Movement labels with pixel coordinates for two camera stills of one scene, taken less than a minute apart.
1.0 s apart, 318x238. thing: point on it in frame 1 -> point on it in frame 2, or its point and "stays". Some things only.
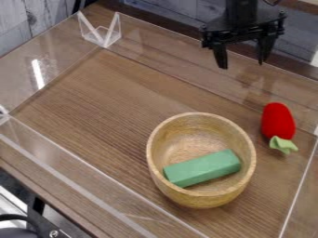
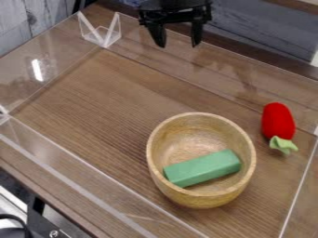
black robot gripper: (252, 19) -> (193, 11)
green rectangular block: (198, 168) stays
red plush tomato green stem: (278, 126) stays
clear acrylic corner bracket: (101, 35) stays
